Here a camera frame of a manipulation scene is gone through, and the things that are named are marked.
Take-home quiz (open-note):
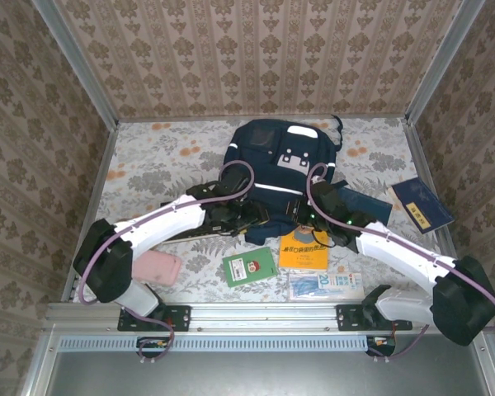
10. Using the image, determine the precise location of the navy blue student backpack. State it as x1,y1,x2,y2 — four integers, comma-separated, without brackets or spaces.
224,114,350,245

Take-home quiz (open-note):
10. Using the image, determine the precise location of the black book gold print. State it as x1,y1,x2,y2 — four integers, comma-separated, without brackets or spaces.
159,200,243,245

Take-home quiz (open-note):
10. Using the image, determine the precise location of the yellow paperback book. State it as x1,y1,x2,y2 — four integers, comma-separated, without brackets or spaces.
278,229,329,271

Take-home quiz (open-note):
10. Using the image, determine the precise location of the clear plastic stationery pack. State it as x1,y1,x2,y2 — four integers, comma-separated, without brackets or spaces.
287,271,365,301

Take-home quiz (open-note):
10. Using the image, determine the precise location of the green notebook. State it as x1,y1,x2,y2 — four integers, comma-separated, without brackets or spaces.
222,246,279,289

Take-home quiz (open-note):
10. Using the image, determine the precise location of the pink pencil case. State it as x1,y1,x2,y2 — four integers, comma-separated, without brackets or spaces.
131,251,182,287

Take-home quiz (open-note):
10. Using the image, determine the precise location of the floral table cloth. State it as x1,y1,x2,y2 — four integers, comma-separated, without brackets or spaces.
72,117,457,304

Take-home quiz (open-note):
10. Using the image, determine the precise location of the black connector board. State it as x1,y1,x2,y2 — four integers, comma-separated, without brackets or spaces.
365,335,398,357
136,336,175,359

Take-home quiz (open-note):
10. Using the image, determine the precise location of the grey metal panel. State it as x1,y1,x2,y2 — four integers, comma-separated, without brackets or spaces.
22,333,495,396

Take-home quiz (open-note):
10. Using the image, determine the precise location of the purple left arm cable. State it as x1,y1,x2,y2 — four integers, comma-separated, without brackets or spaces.
77,159,257,364

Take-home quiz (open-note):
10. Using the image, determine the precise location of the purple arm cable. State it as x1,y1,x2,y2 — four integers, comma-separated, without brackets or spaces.
306,162,495,363
77,159,257,364

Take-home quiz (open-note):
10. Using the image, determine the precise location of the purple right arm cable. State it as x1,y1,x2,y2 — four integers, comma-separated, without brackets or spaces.
306,162,495,363

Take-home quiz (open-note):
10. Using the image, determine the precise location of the aluminium table end rail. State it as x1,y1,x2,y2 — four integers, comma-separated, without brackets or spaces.
117,114,408,124

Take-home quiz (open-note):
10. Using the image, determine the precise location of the aluminium table side rail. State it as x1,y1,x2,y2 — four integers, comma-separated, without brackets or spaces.
61,121,120,304
402,117,459,261

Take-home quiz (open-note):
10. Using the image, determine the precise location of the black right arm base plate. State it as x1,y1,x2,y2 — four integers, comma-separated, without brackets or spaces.
336,304,413,332

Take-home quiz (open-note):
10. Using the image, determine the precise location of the aluminium mounting rail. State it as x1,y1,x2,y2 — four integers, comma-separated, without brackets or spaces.
47,303,490,336

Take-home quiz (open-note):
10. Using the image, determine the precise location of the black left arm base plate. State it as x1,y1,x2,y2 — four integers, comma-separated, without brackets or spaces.
117,304,191,333

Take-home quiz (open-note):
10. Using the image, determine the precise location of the light blue slotted cable duct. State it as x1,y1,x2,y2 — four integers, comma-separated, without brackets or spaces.
57,334,399,353

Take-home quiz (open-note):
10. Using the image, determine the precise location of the aluminium frame post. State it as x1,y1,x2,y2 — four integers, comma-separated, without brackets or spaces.
404,0,487,125
31,0,120,130

